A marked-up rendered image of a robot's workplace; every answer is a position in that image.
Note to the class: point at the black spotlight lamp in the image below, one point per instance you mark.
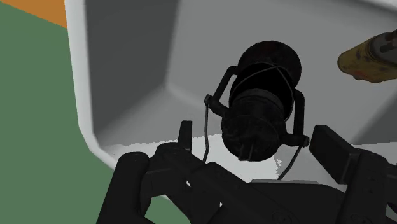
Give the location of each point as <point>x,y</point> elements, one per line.
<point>257,124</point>

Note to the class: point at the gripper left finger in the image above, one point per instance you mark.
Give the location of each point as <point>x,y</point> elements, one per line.
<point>173,186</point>

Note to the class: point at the white sink basin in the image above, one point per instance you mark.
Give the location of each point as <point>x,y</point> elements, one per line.
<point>198,46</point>

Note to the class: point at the yellow cylindrical tool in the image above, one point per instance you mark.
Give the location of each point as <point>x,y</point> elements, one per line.
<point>363,62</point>

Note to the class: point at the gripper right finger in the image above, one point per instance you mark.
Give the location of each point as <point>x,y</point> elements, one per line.
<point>366,180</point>

